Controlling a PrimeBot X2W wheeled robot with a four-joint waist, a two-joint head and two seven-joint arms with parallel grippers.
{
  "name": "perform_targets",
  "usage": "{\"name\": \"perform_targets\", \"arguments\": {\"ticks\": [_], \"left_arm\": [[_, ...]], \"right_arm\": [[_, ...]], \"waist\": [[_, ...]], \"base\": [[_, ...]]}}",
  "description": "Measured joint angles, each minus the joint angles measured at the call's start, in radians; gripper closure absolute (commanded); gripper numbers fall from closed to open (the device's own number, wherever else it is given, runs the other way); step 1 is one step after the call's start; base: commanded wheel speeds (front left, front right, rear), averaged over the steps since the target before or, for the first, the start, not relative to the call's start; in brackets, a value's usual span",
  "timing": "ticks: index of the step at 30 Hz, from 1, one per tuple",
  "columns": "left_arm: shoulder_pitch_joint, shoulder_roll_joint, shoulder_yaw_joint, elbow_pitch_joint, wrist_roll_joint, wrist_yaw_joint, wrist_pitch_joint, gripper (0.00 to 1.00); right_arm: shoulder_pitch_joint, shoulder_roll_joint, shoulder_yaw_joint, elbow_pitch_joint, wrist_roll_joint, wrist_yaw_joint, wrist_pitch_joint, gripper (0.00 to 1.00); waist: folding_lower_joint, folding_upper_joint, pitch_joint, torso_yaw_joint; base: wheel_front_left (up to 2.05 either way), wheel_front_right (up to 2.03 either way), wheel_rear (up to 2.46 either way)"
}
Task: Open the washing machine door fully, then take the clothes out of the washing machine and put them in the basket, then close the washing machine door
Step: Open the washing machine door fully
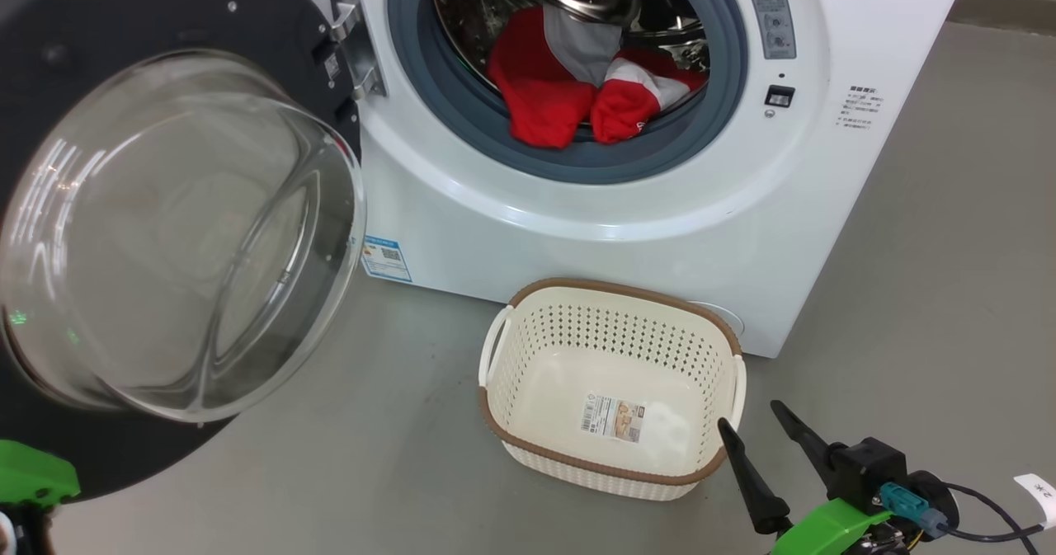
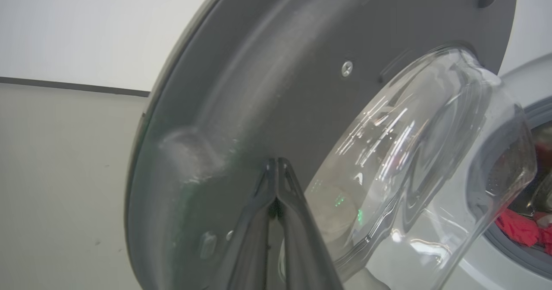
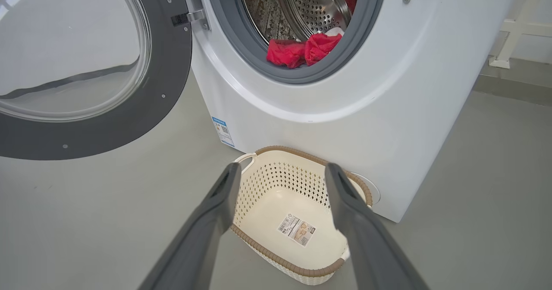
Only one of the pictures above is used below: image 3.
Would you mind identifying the white washing machine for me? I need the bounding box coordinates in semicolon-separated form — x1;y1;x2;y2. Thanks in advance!
190;0;535;223

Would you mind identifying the white barcode label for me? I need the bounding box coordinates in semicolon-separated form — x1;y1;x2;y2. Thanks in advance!
277;214;317;247

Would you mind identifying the blue energy label sticker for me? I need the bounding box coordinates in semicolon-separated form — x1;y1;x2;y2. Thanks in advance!
211;117;235;147

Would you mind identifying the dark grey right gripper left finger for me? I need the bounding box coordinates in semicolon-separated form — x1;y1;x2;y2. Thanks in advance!
138;162;242;290

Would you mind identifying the red and white garment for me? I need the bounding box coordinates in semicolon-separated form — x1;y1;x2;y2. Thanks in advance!
266;0;361;69

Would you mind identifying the cream perforated laundry basket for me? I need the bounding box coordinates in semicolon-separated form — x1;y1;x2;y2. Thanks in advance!
231;146;373;286

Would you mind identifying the black round washer door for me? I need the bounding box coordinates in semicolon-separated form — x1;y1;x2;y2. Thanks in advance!
0;0;193;161

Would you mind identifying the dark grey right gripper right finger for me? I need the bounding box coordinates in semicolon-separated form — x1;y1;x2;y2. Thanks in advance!
324;162;430;290

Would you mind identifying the white metal rack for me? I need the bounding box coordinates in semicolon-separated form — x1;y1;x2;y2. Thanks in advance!
489;0;552;69

